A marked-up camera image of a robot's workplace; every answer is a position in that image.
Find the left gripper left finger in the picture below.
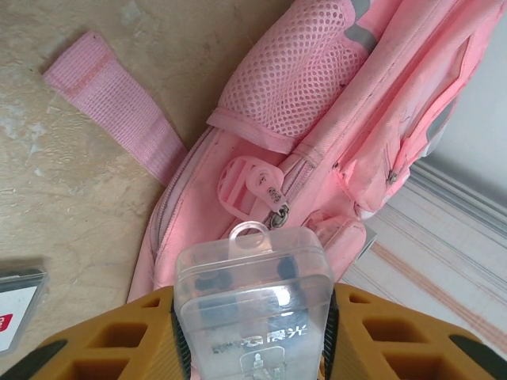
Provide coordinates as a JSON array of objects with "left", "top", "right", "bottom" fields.
[{"left": 0, "top": 285, "right": 194, "bottom": 380}]

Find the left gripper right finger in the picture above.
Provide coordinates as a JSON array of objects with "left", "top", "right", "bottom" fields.
[{"left": 322, "top": 283, "right": 507, "bottom": 380}]

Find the black case with white label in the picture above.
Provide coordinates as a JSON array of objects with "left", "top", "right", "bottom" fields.
[{"left": 0, "top": 259, "right": 51, "bottom": 353}]

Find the clear plastic case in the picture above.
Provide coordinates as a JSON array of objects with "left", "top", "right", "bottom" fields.
[{"left": 173, "top": 220, "right": 334, "bottom": 380}]

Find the pink student backpack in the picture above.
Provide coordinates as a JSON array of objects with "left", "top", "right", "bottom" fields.
[{"left": 41, "top": 0, "right": 500, "bottom": 302}]

